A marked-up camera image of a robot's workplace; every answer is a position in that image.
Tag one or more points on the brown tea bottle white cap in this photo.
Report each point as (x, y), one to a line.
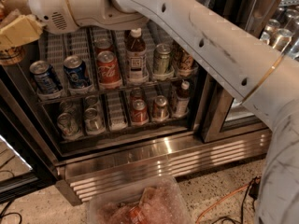
(135, 55)

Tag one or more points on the stainless steel fridge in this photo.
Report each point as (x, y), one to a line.
(124, 153)

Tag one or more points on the green soda can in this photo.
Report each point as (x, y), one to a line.
(161, 59)

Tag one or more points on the glass fridge door right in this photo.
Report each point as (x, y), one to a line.
(224, 117)

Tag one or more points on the red can bottom front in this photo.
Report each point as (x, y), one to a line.
(139, 112)

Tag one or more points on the red can bottom rear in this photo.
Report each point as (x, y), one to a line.
(136, 94)

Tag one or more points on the silver can bottom left front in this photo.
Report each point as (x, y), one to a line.
(67, 124)

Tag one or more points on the clear plastic bin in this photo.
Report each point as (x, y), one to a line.
(159, 198)

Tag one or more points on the red cola can front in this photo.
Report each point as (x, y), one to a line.
(108, 67)

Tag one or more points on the red cola can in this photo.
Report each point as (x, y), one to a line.
(108, 67)
(103, 44)

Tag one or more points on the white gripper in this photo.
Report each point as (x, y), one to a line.
(47, 4)

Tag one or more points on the open fridge door left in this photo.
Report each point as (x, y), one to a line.
(24, 166)

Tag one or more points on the black power adapter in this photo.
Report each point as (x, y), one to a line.
(254, 188)

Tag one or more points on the orange can front right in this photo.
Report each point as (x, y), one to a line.
(185, 60)

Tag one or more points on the blue pepsi can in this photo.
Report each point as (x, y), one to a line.
(77, 73)

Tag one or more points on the orange can rear right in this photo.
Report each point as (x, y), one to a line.
(175, 52)

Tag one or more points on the small brown bottle bottom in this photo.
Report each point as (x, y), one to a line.
(181, 99)

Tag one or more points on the red can in bin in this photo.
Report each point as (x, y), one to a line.
(136, 216)

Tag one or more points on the red cola can behind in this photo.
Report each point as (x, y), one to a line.
(103, 44)

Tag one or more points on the blue silver can far left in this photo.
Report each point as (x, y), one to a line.
(45, 77)

